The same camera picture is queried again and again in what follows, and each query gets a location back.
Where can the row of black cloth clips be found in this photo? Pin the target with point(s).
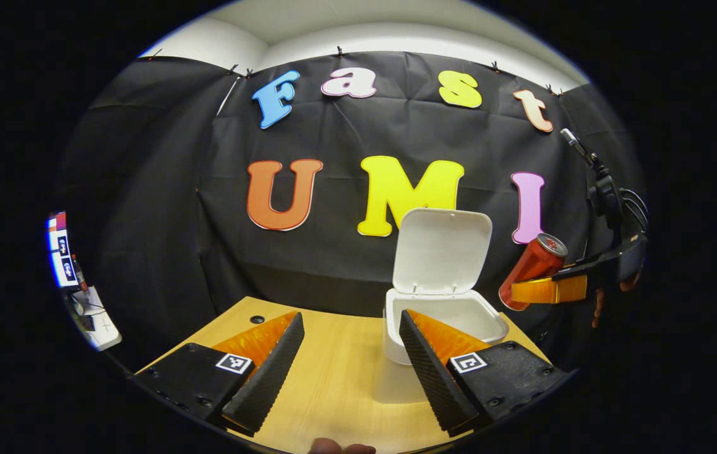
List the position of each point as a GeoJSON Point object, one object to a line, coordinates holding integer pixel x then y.
{"type": "Point", "coordinates": [339, 50]}

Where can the computer monitor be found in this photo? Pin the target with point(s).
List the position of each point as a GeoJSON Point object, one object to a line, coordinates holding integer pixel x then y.
{"type": "Point", "coordinates": [62, 252]}

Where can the red pop can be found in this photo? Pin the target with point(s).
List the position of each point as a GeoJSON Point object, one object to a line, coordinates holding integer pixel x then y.
{"type": "Point", "coordinates": [531, 265]}

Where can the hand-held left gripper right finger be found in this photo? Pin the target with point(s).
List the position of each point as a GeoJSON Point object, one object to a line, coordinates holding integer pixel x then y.
{"type": "Point", "coordinates": [434, 378]}

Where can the white side table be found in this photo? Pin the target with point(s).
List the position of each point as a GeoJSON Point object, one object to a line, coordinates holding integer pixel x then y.
{"type": "Point", "coordinates": [103, 331]}

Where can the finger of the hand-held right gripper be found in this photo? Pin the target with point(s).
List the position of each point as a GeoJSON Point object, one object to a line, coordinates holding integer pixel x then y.
{"type": "Point", "coordinates": [550, 290]}

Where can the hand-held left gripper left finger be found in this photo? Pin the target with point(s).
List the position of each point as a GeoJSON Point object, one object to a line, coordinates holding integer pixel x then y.
{"type": "Point", "coordinates": [270, 378]}

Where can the white desktop garbage bin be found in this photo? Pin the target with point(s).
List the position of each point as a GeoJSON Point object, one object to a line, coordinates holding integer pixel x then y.
{"type": "Point", "coordinates": [440, 252]}

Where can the wooden desktop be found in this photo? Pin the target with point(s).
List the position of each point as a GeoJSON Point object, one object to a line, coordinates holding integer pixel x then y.
{"type": "Point", "coordinates": [339, 378]}

